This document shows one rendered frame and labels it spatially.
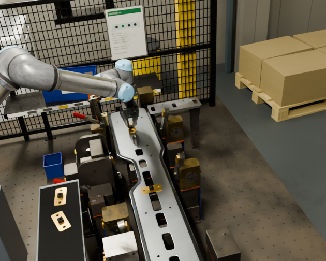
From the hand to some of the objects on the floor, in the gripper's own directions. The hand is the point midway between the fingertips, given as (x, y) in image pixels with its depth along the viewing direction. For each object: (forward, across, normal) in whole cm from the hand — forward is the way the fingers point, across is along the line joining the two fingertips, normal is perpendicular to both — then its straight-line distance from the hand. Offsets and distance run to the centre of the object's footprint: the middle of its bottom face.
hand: (131, 125), depth 191 cm
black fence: (+103, -30, +54) cm, 120 cm away
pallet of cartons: (+104, +215, +163) cm, 290 cm away
